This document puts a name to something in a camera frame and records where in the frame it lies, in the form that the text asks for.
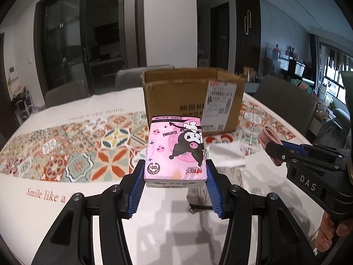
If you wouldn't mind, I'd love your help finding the pink striped cloth roll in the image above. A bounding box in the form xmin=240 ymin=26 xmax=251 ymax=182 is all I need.
xmin=257 ymin=125 xmax=285 ymax=168

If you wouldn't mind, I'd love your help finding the white mesh cloth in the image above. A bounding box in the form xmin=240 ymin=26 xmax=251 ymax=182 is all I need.
xmin=207 ymin=141 xmax=245 ymax=168

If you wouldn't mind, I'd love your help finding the beige floral fabric pouch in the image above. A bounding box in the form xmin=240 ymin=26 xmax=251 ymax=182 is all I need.
xmin=187 ymin=185 xmax=213 ymax=214

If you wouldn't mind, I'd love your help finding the pink cartoon tissue pack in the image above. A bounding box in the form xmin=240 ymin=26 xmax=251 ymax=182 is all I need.
xmin=144 ymin=116 xmax=207 ymax=188

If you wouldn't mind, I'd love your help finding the person right hand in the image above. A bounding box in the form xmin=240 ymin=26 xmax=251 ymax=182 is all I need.
xmin=315 ymin=212 xmax=353 ymax=252

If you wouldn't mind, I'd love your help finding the grey chair right side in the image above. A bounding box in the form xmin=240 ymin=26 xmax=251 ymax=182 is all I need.
xmin=254 ymin=75 xmax=317 ymax=136

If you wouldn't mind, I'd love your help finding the white low side cabinet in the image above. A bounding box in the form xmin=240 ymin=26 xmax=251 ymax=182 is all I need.
xmin=244 ymin=82 xmax=260 ymax=96

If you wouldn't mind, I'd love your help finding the brown cardboard box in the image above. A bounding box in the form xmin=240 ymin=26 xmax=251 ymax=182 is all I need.
xmin=142 ymin=68 xmax=246 ymax=136

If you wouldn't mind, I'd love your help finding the patterned tile table runner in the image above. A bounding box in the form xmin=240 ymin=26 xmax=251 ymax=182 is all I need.
xmin=0 ymin=99 xmax=296 ymax=183

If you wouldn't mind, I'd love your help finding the grey chair far left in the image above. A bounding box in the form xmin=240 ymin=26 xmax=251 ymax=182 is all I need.
xmin=44 ymin=80 xmax=90 ymax=108

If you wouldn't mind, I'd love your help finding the grey chair behind box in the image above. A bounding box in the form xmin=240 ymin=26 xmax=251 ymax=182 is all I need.
xmin=114 ymin=65 xmax=174 ymax=91

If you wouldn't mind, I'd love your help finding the dark glass sliding door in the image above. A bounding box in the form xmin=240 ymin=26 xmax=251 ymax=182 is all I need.
xmin=34 ymin=0 xmax=147 ymax=95

